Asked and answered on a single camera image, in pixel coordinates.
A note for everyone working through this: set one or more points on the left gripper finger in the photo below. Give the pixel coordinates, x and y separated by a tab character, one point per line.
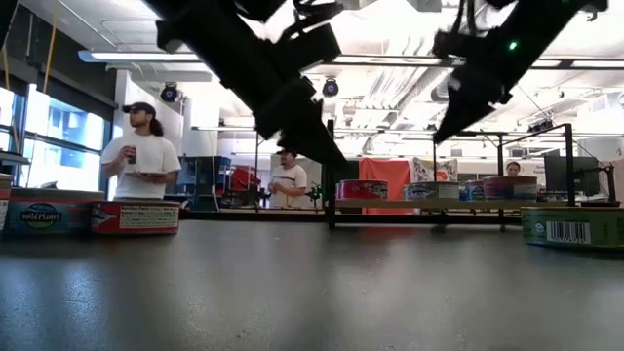
314	139

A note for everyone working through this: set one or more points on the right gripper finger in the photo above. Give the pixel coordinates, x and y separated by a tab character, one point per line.
460	114

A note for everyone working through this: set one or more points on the red label can silver lid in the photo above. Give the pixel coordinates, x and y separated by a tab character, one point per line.
363	191
136	219

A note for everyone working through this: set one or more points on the green label can silver lid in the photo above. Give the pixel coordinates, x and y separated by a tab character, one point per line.
429	191
575	229

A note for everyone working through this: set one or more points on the blue label can gold lid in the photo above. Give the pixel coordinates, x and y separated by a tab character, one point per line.
53	214
510	189

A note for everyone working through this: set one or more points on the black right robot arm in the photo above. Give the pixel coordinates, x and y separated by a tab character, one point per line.
546	19

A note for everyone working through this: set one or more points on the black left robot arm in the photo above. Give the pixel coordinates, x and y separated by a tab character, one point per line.
209	34

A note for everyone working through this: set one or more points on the wooden shelf board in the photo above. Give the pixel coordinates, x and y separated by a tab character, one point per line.
390	205

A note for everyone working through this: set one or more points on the person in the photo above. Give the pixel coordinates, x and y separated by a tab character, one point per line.
288	183
513	169
141	161

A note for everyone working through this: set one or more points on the black round spotlight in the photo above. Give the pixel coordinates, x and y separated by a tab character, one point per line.
169	92
330	87

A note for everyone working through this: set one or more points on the patterned cloth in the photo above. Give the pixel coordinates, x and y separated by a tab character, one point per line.
434	168

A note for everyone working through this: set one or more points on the red box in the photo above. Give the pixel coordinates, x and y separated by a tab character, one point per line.
244	178

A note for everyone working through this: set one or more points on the orange red cloth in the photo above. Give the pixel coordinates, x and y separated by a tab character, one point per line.
400	170

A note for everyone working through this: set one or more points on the ceiling light bar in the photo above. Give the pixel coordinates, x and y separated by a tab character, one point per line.
380	60

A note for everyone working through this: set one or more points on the dark background monitor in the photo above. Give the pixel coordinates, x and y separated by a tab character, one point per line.
570	175

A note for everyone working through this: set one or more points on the long ceiling light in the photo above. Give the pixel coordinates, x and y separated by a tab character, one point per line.
141	56

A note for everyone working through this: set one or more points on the black table mat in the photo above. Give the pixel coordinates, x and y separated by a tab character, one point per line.
312	292

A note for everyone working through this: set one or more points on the dark cup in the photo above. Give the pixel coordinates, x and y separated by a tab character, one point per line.
132	155

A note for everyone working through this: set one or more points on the large window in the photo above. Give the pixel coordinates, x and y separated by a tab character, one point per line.
63	146

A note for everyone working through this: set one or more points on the yellow pole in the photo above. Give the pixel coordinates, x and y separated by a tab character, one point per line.
50	44

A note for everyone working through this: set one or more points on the black metal shelf frame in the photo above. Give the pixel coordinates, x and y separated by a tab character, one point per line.
330	185

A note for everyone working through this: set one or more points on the silver ventilation duct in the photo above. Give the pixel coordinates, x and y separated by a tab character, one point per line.
404	97

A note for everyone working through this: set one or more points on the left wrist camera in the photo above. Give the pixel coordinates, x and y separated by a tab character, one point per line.
312	49

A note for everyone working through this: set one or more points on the black metal rig frame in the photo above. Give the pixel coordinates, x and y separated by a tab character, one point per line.
253	216

